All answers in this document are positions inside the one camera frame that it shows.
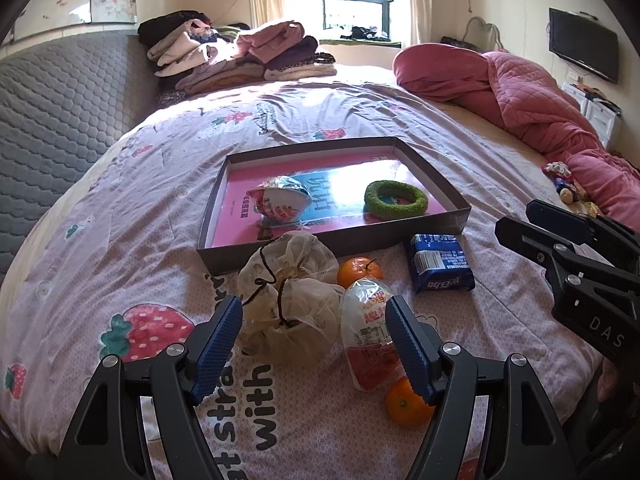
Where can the pile of folded clothes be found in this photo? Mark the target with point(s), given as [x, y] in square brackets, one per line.
[240, 55]

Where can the pink quilt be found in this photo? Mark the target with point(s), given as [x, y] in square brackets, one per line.
[515, 90]

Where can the red white egg toy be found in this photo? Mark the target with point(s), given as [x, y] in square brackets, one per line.
[367, 345]

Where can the blue white wrapped egg toy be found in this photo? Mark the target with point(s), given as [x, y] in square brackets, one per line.
[280, 200]

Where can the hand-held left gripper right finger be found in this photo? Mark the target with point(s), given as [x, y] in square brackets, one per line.
[405, 340]

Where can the black wall television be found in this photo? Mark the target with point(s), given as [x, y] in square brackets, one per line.
[582, 45]

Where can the orange tangerine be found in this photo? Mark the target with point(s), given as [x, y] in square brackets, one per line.
[405, 405]
[357, 272]

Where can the white headboard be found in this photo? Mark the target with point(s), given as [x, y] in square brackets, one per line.
[487, 32]

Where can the small colourful plush toy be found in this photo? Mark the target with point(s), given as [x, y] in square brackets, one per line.
[565, 180]

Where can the grey quilted mattress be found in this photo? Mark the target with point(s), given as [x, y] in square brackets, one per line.
[55, 110]

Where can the dark items on windowsill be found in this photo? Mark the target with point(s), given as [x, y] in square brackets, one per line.
[370, 32]

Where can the shallow cardboard box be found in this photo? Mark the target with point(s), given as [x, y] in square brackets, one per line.
[240, 195]

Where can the white drawer cabinet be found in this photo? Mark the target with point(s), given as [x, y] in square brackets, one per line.
[600, 112]

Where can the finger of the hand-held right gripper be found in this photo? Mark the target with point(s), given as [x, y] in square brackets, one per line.
[530, 240]
[565, 222]

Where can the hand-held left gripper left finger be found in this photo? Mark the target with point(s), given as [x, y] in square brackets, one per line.
[220, 345]

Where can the blue snack packet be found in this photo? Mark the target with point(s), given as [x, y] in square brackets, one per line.
[440, 262]

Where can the yellow packet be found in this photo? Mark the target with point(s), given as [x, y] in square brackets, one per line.
[586, 208]

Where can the strawberry printed bedsheet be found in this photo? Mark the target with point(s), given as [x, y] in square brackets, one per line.
[150, 210]

